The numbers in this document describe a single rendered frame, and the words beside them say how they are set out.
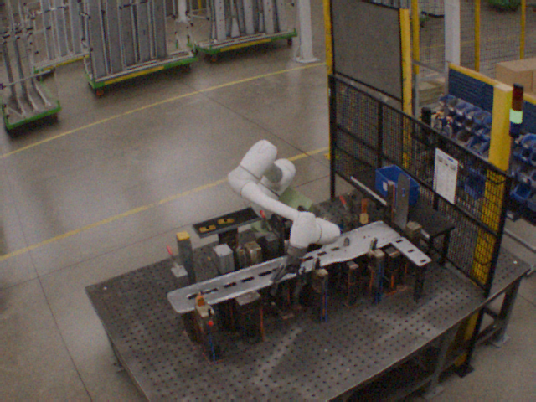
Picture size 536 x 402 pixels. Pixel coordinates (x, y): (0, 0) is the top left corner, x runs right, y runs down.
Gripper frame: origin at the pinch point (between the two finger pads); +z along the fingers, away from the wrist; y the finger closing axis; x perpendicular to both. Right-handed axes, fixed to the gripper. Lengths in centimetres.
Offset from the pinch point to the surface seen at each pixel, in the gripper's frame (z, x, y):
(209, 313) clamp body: 16.9, -8.8, 33.3
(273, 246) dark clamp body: -12.6, -41.2, -13.1
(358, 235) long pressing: -28, -28, -59
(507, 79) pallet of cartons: -214, -205, -405
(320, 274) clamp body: -10.2, -4.8, -21.4
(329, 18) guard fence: -198, -267, -157
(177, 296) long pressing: 19, -33, 41
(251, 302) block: 8.5, -6.8, 13.0
